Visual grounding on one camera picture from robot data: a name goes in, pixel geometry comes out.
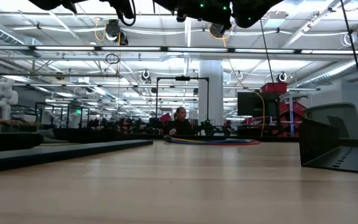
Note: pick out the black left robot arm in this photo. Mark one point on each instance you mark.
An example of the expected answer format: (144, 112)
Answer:
(51, 3)

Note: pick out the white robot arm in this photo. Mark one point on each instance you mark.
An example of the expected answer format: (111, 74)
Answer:
(3, 96)

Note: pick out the long ceiling light strip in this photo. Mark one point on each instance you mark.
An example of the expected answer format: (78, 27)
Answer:
(129, 48)

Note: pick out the small white ringed ceiling reel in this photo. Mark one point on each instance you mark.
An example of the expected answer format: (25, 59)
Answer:
(145, 74)
(282, 76)

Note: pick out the white column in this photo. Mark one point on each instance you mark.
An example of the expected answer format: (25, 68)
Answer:
(211, 93)

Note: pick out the red storage bin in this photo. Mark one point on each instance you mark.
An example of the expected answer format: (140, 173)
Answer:
(273, 88)

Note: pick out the black monitor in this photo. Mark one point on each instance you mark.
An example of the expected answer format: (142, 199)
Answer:
(253, 104)

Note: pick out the green exit sign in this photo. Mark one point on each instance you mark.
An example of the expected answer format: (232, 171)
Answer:
(78, 111)

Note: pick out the person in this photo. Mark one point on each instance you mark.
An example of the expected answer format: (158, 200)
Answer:
(182, 126)

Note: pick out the red shelf rack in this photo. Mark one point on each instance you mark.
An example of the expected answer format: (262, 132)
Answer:
(295, 110)

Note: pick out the wooden workbench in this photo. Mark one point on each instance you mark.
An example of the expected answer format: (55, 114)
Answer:
(17, 122)

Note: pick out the black gantry frame with camera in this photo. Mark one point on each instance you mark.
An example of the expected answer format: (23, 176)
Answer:
(182, 78)

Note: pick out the flat black duct cover strip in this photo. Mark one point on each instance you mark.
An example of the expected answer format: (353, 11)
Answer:
(57, 152)

